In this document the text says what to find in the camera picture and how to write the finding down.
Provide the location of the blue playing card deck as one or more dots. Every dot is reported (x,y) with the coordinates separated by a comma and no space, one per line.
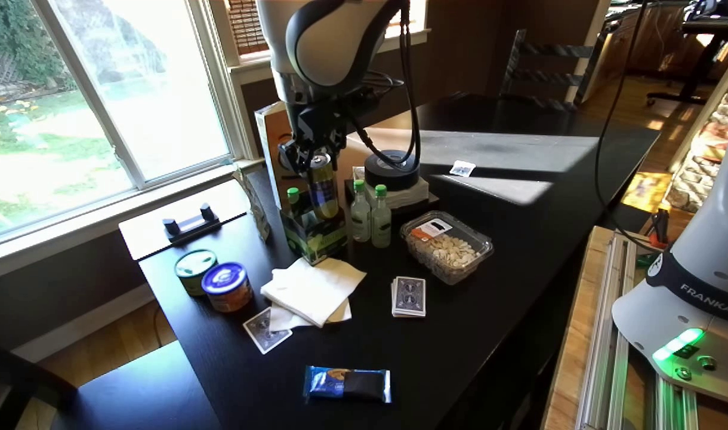
(409,298)

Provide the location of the green cardboard bottle crate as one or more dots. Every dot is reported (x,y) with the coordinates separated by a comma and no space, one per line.
(318,234)

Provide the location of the dark bottle with green cap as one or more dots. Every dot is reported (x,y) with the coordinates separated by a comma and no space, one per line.
(295,197)

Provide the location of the tin with blue lid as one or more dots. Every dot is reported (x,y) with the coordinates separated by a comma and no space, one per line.
(225,286)

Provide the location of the yellow package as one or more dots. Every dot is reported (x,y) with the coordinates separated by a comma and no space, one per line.
(647,192)

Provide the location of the dark slatted chair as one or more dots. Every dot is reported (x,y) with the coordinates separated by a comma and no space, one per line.
(551,68)

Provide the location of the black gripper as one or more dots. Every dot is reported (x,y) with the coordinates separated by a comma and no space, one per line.
(311,128)

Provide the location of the aluminium rail frame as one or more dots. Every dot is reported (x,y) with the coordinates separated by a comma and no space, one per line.
(609,342)

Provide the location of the clear bottle with green cap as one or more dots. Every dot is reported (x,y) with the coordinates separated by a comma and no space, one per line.
(359,215)
(380,218)

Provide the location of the white window frame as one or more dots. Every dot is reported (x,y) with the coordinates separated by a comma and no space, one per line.
(101,111)

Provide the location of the slim blue silver drink can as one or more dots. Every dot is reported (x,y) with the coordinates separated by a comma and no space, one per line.
(323,192)

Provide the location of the tin with green lid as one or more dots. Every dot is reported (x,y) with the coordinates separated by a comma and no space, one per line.
(194,268)

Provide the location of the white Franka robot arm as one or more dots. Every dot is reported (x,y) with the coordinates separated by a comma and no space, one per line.
(330,38)

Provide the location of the brown carton with cartoon face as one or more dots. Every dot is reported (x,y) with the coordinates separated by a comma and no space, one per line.
(269,151)

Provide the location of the black wooden chair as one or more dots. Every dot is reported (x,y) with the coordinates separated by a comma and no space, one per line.
(125,397)

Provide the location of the white paper napkins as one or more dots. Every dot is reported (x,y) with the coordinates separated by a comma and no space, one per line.
(317,287)

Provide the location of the blue wrapped snack bar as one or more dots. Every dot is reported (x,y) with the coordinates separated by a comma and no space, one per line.
(350,382)

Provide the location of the clear plastic seed container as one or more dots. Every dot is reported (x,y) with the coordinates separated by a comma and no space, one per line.
(449,247)

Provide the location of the single blue playing card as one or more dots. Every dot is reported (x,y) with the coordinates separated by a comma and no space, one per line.
(267,332)

